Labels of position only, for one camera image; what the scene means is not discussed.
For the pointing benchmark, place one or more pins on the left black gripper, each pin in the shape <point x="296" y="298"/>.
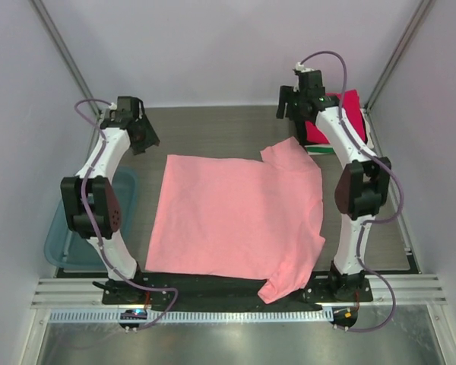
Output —
<point x="144" y="134"/>

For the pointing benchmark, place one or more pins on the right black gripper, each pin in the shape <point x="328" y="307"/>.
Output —
<point x="286" y="101"/>

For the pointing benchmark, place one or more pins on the light pink t shirt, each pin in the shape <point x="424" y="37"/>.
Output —
<point x="239" y="218"/>

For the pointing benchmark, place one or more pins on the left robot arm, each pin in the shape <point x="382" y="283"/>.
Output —
<point x="92" y="209"/>

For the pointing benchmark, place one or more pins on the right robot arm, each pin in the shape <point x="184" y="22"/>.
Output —
<point x="363" y="185"/>

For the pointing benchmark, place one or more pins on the folded green t shirt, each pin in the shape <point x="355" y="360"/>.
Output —
<point x="319" y="149"/>

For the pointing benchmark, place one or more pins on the folded magenta t shirt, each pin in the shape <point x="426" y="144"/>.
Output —
<point x="351" y="106"/>

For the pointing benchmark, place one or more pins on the folded white t shirt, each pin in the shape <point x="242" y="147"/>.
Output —
<point x="367" y="130"/>

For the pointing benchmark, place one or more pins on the blue plastic bin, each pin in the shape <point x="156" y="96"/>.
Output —
<point x="67" y="250"/>

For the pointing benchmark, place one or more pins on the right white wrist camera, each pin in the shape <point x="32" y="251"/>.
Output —
<point x="299" y="68"/>

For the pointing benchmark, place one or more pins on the left aluminium frame post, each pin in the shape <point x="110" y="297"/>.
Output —
<point x="61" y="47"/>

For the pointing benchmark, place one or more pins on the aluminium frame post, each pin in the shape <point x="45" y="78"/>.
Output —
<point x="61" y="47"/>
<point x="410" y="31"/>

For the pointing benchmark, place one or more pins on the right aluminium frame post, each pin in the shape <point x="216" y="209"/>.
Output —
<point x="410" y="31"/>

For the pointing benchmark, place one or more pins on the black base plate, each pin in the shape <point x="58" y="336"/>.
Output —
<point x="211" y="294"/>

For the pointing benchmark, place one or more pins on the aluminium front rail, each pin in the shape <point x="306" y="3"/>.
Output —
<point x="67" y="293"/>

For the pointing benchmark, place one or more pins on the white slotted cable duct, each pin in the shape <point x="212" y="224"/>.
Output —
<point x="132" y="316"/>

